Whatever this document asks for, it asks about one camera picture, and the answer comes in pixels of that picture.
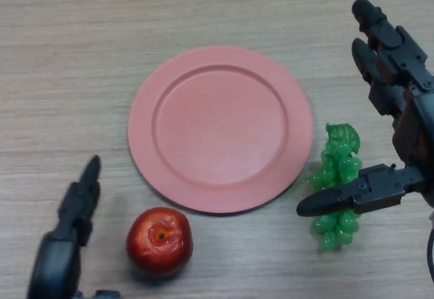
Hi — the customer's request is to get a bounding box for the green grape bunch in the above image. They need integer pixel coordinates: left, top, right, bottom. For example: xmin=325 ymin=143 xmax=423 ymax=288
xmin=306 ymin=122 xmax=362 ymax=255

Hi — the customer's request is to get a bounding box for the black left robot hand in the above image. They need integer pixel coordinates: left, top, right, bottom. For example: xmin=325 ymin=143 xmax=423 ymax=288
xmin=26 ymin=155 xmax=119 ymax=299

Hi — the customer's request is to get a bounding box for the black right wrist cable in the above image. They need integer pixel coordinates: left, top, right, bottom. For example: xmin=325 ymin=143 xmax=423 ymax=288
xmin=425 ymin=222 xmax=434 ymax=299

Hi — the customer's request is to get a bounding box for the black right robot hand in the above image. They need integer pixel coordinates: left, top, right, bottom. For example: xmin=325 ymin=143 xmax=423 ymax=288
xmin=296 ymin=0 xmax=434 ymax=218

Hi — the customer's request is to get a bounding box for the red apple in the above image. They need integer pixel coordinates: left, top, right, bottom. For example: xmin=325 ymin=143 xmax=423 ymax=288
xmin=125 ymin=207 xmax=194 ymax=278

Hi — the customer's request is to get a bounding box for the pink round plate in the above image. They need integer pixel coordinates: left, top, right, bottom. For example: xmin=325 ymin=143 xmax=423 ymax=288
xmin=127 ymin=45 xmax=315 ymax=216

